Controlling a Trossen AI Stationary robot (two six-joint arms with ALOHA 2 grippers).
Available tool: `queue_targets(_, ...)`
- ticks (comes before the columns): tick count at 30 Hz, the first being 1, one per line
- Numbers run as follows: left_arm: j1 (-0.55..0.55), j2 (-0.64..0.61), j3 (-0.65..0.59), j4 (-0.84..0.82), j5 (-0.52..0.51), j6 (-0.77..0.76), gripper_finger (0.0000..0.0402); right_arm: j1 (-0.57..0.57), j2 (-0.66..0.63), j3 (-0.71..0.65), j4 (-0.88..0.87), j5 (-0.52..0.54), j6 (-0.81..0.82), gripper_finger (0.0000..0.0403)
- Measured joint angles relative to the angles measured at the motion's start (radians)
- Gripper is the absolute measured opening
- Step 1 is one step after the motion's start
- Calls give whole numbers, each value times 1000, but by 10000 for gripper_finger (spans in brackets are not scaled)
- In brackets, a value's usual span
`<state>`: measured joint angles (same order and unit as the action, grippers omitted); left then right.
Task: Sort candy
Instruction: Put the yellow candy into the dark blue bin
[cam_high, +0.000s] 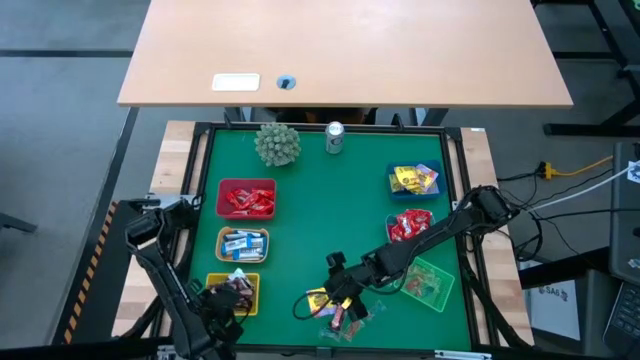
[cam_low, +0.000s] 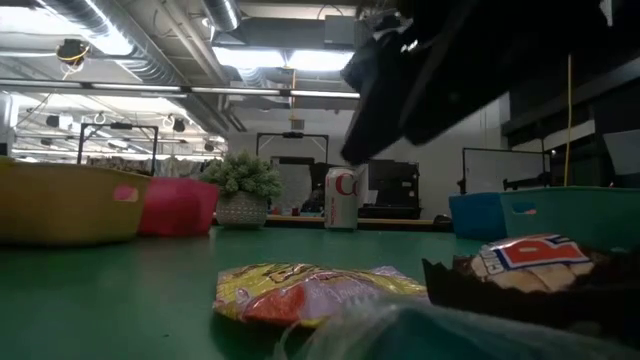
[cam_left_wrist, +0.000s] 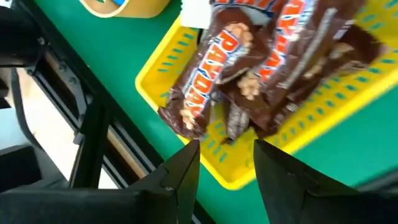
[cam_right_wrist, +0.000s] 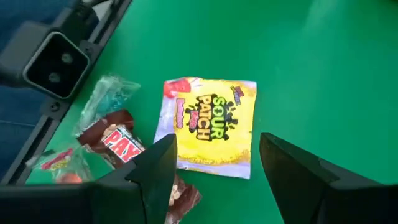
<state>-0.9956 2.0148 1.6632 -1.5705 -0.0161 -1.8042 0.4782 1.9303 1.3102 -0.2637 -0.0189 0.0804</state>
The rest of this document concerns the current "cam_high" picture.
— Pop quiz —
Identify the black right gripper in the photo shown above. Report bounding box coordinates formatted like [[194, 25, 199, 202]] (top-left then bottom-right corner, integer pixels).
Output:
[[323, 251, 384, 322]]

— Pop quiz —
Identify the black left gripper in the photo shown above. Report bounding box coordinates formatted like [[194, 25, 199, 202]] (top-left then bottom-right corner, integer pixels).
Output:
[[197, 280, 249, 346]]

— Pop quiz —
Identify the red candy in clear wrapper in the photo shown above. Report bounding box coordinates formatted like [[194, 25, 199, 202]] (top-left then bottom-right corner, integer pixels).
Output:
[[343, 319, 364, 343]]

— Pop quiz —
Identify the yellow plastic basket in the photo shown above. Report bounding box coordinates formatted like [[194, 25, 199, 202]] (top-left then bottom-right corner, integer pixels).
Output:
[[204, 272, 261, 317]]

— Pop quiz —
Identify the orange plastic bin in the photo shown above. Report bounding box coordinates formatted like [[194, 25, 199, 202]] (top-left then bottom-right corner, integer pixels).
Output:
[[214, 226, 270, 264]]

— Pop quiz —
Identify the green plastic basket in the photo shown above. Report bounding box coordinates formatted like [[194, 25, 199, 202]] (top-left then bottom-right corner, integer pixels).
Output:
[[393, 256, 457, 314]]

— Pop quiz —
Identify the light teal plastic bin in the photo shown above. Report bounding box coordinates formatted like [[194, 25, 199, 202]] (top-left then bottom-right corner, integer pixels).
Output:
[[384, 209, 436, 245]]

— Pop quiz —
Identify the red plastic bin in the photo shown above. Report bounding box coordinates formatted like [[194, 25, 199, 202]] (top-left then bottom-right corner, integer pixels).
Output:
[[215, 178, 278, 220]]

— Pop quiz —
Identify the black floor plate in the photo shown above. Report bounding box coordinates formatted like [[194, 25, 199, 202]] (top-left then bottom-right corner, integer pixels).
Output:
[[52, 199, 146, 346]]

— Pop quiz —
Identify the dark blue plastic bin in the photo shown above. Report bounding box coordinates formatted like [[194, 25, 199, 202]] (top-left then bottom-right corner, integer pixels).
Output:
[[385, 159, 447, 203]]

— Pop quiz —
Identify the yellow black hazard tape strip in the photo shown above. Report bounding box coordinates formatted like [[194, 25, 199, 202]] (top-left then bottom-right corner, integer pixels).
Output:
[[62, 202, 117, 346]]

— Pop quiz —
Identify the artificial green plant in pot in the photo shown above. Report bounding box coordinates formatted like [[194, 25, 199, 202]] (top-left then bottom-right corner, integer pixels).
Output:
[[253, 123, 302, 168]]

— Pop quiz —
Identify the white red soda can box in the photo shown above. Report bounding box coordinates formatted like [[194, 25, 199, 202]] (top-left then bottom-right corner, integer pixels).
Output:
[[324, 120, 346, 155]]

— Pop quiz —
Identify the white rectangular desk plate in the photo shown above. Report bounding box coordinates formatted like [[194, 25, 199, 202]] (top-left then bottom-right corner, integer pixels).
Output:
[[211, 73, 261, 93]]

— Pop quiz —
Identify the light wooden desk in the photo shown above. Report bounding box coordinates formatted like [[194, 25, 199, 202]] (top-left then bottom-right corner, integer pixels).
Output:
[[116, 0, 574, 109]]

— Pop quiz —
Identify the grey equipment cabinet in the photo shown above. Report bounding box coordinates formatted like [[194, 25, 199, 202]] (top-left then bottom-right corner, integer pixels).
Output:
[[608, 142, 640, 286]]

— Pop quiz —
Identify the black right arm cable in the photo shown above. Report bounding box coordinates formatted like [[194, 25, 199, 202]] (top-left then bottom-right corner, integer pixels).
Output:
[[292, 287, 351, 321]]

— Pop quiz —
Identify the black cable sleeve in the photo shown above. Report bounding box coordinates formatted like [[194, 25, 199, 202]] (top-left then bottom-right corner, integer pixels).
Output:
[[459, 234, 534, 349], [117, 294, 166, 341]]

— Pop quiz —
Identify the silver metal bracket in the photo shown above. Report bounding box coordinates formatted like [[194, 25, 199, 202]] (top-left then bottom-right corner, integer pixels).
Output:
[[433, 349, 494, 360]]

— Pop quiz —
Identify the black metal table frame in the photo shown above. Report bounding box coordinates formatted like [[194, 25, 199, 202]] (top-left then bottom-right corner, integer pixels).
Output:
[[167, 120, 484, 354]]

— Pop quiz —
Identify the yellow power cable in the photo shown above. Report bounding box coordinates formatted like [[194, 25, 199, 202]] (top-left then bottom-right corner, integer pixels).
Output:
[[542, 154, 615, 181]]

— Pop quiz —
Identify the white cable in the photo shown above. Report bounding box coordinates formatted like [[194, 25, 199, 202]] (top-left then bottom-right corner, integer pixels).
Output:
[[529, 164, 632, 211]]

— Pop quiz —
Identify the black desk frame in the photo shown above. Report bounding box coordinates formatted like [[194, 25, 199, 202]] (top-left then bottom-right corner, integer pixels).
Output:
[[529, 0, 640, 139]]

